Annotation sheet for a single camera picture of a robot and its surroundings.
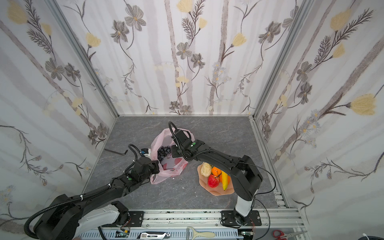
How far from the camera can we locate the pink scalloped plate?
791 millimetres

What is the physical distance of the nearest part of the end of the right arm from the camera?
0.57 metres

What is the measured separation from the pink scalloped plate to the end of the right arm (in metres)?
0.27
